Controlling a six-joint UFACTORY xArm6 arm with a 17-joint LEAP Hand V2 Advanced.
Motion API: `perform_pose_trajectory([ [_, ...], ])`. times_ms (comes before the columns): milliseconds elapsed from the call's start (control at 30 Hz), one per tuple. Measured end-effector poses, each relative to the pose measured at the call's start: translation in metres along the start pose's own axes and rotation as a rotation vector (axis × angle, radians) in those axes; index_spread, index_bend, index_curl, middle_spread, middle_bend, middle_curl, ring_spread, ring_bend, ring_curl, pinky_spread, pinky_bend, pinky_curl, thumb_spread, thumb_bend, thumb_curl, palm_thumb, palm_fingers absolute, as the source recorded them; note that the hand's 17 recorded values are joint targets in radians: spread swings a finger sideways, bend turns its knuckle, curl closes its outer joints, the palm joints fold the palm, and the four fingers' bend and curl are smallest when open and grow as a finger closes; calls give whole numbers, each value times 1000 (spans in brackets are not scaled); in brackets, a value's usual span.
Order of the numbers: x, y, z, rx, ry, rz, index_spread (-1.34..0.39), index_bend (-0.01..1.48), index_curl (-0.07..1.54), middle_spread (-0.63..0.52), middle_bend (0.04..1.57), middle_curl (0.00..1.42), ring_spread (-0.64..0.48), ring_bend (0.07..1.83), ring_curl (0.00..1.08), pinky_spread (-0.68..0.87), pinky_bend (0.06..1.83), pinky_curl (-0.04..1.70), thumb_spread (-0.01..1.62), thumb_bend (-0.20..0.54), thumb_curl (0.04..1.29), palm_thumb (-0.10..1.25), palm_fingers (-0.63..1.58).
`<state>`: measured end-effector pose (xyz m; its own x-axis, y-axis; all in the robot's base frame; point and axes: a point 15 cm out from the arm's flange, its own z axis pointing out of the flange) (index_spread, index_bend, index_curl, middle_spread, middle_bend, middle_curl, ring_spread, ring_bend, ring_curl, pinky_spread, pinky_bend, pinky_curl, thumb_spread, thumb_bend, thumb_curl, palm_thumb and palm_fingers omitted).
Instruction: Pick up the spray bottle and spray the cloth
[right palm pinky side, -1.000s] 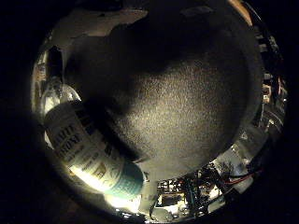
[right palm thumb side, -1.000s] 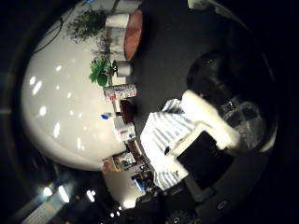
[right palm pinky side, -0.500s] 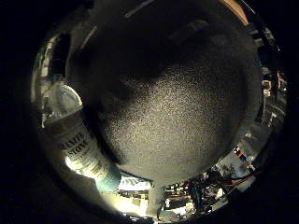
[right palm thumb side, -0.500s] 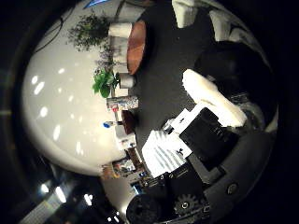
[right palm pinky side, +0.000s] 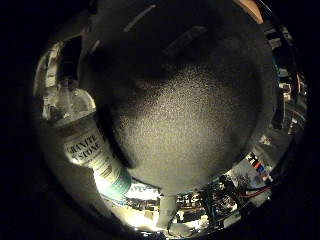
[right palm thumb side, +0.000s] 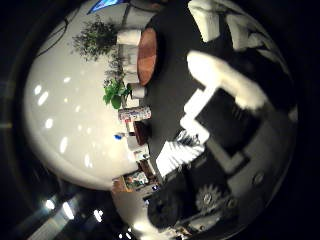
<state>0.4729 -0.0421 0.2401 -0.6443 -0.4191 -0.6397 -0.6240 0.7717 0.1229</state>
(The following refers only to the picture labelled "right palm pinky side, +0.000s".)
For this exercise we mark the clear spray bottle black trigger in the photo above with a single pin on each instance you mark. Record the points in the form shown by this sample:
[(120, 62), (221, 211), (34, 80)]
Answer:
[(90, 150)]

